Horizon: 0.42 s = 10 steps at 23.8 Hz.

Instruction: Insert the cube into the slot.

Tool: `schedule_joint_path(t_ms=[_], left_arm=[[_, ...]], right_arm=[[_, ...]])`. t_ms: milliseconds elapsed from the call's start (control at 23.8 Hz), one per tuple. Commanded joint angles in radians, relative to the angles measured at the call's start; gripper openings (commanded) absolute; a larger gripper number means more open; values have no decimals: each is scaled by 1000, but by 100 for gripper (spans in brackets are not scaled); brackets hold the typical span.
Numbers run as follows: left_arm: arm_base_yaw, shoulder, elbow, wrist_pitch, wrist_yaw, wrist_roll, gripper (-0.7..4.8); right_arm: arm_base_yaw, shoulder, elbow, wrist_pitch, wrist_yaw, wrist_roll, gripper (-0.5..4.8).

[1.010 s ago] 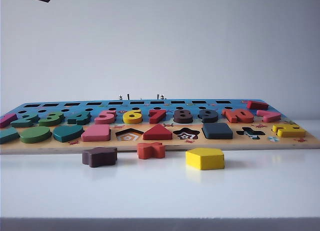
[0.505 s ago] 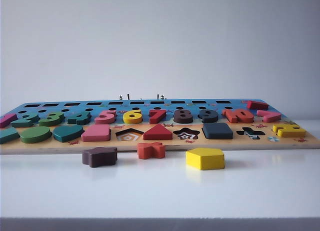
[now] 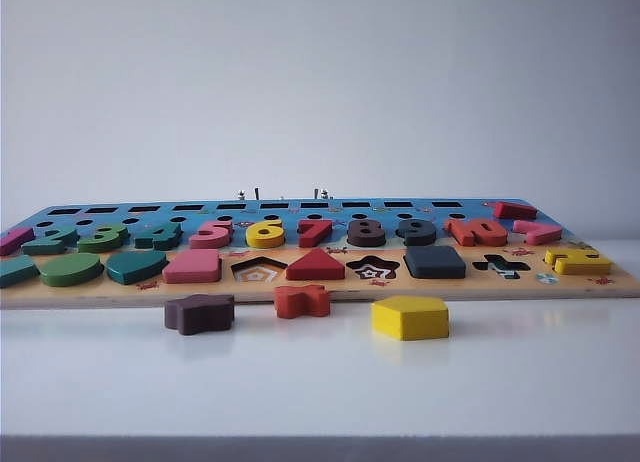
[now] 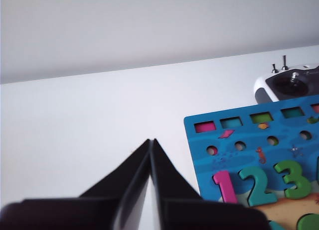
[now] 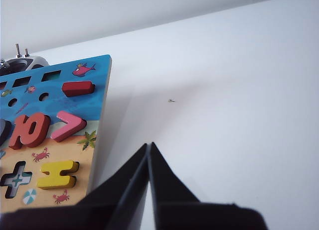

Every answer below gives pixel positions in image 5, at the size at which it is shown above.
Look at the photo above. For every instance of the red minus sign block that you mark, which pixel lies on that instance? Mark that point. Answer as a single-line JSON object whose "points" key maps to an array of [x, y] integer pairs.
{"points": [[77, 88]]}

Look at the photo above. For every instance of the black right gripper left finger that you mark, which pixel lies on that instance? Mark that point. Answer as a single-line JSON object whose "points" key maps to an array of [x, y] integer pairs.
{"points": [[107, 205]]}

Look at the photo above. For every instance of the orange number ten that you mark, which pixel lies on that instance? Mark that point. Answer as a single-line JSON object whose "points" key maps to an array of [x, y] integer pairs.
{"points": [[22, 135]]}

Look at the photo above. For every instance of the yellow equals sign block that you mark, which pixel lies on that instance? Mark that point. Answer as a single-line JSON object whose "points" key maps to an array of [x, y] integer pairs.
{"points": [[57, 175]]}

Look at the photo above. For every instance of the wooden number shape puzzle board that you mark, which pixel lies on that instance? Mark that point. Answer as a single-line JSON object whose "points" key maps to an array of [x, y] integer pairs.
{"points": [[74, 150]]}

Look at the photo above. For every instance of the pink greater-than sign block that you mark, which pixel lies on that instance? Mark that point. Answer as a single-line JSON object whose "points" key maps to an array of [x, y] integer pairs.
{"points": [[72, 126]]}

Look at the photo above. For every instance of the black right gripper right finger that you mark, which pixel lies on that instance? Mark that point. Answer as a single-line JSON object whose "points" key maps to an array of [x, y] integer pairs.
{"points": [[174, 202]]}

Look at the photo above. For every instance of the dark blue number nine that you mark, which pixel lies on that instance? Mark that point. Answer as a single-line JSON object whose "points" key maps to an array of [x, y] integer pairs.
{"points": [[4, 133]]}

